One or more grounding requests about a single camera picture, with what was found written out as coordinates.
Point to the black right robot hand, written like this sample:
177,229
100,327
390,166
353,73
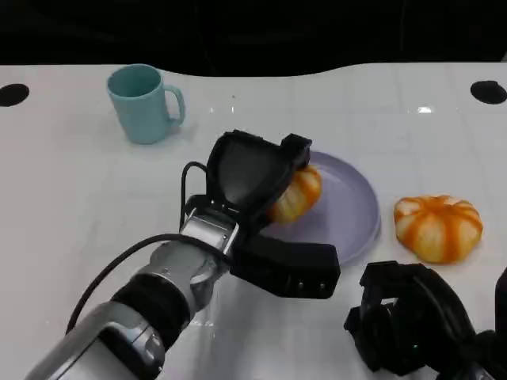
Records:
428,316

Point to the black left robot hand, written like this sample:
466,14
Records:
245,174

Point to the orange white toy bread roll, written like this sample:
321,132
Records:
301,194
435,229

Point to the lilac plate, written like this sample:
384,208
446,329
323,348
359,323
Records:
344,206

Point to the pale green mug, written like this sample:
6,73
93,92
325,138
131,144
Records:
136,112

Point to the black table grommet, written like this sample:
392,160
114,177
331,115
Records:
488,92
14,94

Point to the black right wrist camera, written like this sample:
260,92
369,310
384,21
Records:
503,299

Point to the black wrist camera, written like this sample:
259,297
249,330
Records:
503,299
285,265

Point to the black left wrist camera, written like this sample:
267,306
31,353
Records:
285,265

